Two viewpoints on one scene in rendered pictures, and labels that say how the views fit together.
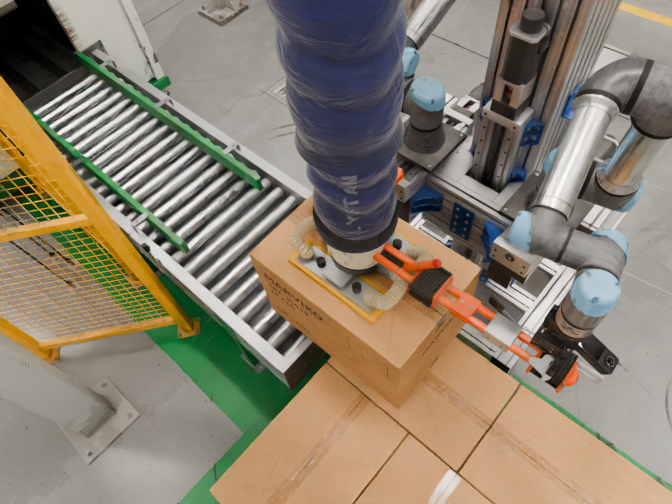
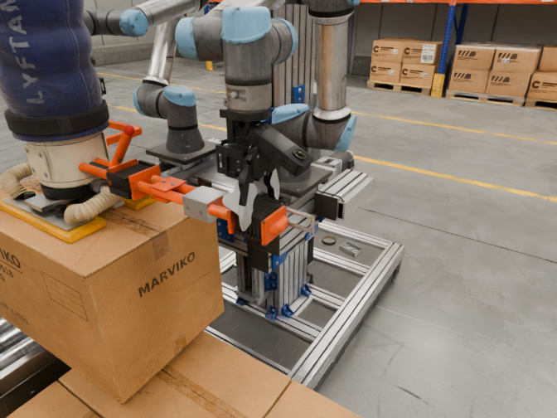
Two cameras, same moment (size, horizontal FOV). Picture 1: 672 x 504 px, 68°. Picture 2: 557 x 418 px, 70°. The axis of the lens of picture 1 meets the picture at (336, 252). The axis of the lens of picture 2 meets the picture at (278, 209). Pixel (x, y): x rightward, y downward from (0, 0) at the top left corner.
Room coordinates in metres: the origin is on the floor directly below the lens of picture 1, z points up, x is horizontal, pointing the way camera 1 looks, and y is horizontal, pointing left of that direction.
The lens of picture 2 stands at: (-0.29, -0.32, 1.57)
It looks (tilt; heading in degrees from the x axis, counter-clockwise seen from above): 28 degrees down; 344
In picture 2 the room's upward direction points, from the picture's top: straight up
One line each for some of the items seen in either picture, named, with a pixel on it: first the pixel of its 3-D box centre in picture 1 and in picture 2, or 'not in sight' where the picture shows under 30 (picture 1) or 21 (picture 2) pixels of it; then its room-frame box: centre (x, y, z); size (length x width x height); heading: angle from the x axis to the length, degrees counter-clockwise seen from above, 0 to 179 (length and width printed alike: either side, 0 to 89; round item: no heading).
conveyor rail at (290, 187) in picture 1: (220, 145); not in sight; (1.99, 0.52, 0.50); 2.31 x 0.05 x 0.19; 41
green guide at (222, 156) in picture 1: (164, 109); not in sight; (2.22, 0.79, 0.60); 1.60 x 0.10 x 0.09; 41
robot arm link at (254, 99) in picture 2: (576, 319); (247, 96); (0.37, -0.45, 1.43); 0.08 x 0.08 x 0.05
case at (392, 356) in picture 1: (363, 291); (99, 262); (0.79, -0.07, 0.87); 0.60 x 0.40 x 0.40; 42
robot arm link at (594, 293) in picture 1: (590, 298); (247, 45); (0.37, -0.46, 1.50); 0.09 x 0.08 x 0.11; 143
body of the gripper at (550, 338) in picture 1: (561, 332); (247, 143); (0.37, -0.45, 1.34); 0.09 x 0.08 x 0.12; 42
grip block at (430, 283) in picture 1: (430, 283); (135, 178); (0.61, -0.23, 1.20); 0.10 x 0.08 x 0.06; 131
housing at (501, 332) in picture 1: (501, 332); (205, 203); (0.45, -0.38, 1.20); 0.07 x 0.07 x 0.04; 41
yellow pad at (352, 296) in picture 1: (338, 276); (46, 208); (0.74, 0.00, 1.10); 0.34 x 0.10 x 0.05; 41
